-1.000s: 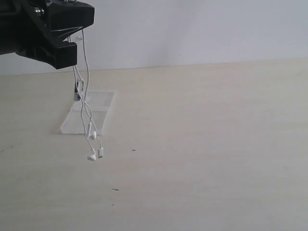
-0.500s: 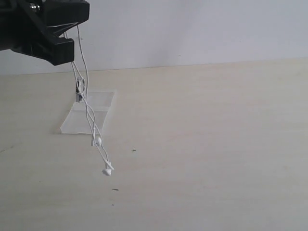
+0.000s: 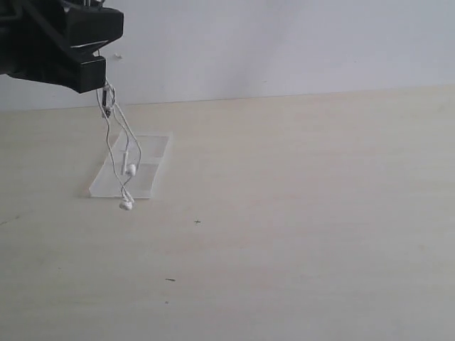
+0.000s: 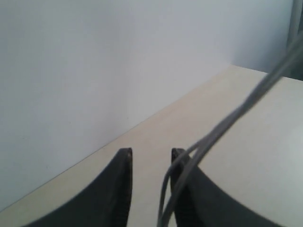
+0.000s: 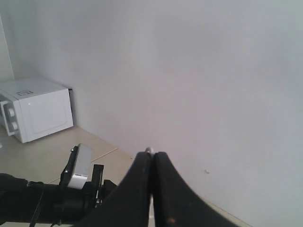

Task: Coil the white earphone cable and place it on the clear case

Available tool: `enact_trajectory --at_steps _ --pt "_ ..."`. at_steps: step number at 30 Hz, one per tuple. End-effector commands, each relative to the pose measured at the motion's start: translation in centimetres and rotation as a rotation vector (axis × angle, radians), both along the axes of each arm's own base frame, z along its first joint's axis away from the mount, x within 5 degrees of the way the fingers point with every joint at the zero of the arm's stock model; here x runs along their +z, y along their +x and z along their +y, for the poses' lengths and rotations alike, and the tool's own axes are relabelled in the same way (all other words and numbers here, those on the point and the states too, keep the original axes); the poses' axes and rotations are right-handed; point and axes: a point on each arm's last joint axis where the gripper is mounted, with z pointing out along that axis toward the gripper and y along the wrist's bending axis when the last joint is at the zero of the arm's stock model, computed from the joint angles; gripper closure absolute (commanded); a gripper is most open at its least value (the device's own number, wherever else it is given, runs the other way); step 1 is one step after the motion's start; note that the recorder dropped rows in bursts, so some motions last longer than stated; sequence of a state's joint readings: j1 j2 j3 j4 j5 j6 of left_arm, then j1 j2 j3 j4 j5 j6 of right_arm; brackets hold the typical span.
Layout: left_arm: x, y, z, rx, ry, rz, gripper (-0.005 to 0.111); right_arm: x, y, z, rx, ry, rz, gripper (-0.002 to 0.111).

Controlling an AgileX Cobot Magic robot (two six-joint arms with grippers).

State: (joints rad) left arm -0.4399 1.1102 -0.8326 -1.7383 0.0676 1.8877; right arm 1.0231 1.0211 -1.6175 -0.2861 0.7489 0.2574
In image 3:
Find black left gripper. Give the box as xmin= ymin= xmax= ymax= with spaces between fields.
xmin=1 ymin=1 xmax=124 ymax=93

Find white wired earphones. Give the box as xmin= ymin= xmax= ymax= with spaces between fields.
xmin=96 ymin=80 xmax=143 ymax=213

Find clear plastic storage box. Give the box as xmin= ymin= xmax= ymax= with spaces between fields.
xmin=89 ymin=131 xmax=173 ymax=200

